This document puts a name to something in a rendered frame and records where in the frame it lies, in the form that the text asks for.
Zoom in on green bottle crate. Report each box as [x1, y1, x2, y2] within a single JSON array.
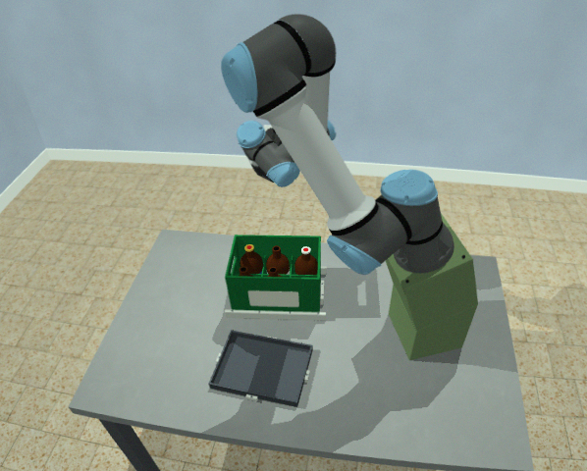
[[225, 235, 321, 312]]

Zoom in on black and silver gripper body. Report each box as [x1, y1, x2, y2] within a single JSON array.
[[249, 128, 282, 183]]

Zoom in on grey flat bar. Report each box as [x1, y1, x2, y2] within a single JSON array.
[[225, 266, 327, 402]]

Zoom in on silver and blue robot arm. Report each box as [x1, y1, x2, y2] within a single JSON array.
[[221, 14, 454, 275]]

